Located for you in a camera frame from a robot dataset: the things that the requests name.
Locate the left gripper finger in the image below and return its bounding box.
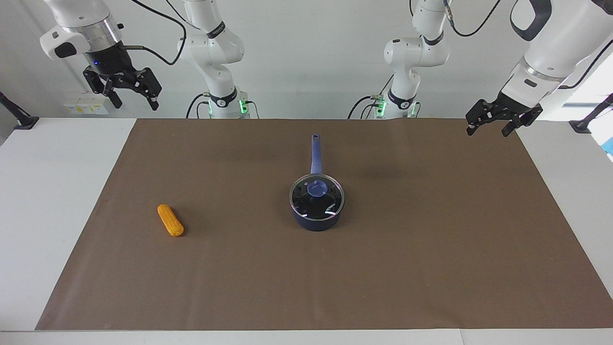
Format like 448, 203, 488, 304
501, 115, 533, 138
465, 115, 489, 137

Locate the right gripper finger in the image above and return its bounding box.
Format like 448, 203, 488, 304
102, 77, 123, 109
136, 69, 162, 111

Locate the yellow corn cob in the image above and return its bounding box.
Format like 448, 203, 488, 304
157, 204, 184, 238

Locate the glass lid with blue knob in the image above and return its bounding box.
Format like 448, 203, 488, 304
289, 173, 345, 221

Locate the black clamp stand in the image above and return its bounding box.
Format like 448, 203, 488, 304
0, 91, 40, 130
569, 93, 613, 134

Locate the brown table mat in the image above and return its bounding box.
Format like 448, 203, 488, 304
35, 118, 613, 331

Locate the black right arm gripper cable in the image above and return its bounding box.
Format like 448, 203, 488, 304
122, 0, 187, 66

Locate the black arm gripper cable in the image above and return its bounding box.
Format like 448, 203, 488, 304
122, 0, 187, 66
443, 0, 613, 90

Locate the white wall socket box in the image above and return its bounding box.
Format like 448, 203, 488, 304
63, 92, 114, 116

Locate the black right arm base cable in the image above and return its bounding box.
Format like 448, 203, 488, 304
186, 92, 211, 119

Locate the black arm base cable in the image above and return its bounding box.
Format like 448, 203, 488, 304
186, 92, 211, 119
347, 74, 396, 119

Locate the black left arm gripper cable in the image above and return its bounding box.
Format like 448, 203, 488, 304
443, 0, 613, 90

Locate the black left arm base cable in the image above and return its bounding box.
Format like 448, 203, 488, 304
347, 74, 396, 119

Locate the dark blue pot with handle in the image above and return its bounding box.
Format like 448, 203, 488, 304
289, 134, 345, 232

